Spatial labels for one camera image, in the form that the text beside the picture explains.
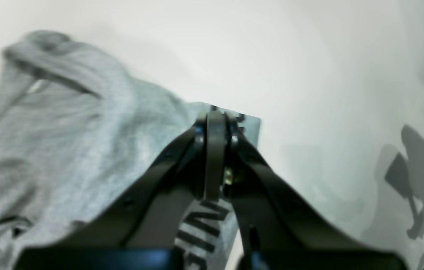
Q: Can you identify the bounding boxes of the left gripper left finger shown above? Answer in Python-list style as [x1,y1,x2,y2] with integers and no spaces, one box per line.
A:
[15,111,216,270]

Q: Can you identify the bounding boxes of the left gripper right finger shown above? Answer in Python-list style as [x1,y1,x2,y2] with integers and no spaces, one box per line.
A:
[212,111,406,270]

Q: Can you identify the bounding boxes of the grey T-shirt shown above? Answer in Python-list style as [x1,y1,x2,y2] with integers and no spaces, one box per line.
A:
[0,30,262,270]

